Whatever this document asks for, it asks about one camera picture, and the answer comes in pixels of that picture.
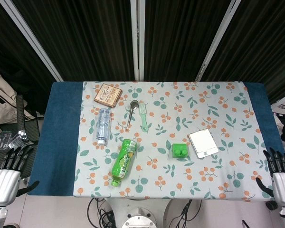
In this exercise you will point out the green plastic brush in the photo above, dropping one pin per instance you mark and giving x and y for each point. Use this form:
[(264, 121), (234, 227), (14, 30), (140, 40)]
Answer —
[(143, 116)]

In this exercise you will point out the metal spoon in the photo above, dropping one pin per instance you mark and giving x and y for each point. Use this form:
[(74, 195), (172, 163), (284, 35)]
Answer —
[(134, 105)]

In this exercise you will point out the floral tablecloth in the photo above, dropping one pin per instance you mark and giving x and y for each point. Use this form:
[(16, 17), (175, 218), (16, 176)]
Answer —
[(171, 175)]

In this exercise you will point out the blue table cloth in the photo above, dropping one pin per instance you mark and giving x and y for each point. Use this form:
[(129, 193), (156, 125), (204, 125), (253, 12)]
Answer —
[(59, 133)]

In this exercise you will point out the clear water bottle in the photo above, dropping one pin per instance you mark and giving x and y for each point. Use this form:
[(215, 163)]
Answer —
[(103, 126)]

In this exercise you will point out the brown printed box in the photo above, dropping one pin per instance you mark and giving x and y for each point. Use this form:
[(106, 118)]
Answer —
[(108, 95)]

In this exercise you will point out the white frame post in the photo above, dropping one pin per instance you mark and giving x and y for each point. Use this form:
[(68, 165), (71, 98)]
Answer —
[(31, 38), (137, 40), (218, 40)]

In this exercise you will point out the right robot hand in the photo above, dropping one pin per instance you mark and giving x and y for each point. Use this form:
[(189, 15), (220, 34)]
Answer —
[(283, 185)]

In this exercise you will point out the beige jacket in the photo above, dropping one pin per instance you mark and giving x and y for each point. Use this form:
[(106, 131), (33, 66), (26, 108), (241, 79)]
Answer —
[(0, 102)]

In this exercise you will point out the green plastic container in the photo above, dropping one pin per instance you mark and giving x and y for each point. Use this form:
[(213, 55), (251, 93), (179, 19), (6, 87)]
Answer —
[(180, 150)]

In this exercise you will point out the white robot torso base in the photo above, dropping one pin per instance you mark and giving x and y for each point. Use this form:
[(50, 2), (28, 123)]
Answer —
[(139, 217)]

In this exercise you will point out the clear plastic parts bags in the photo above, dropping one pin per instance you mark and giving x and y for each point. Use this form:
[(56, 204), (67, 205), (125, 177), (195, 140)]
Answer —
[(4, 140)]

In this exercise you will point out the black office chair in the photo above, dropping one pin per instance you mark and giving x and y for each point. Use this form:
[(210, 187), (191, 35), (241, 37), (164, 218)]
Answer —
[(20, 111)]

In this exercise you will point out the white rectangular device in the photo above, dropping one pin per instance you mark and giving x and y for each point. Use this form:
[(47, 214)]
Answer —
[(203, 142)]

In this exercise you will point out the green tea bottle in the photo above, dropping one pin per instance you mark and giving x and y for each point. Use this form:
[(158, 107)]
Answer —
[(124, 161)]

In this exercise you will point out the black curtain panel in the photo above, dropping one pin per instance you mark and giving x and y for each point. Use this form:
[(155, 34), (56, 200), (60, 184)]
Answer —
[(180, 40), (85, 40), (12, 66), (263, 47)]

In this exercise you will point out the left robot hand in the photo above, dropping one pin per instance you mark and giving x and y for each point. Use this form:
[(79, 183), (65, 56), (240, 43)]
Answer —
[(4, 183)]

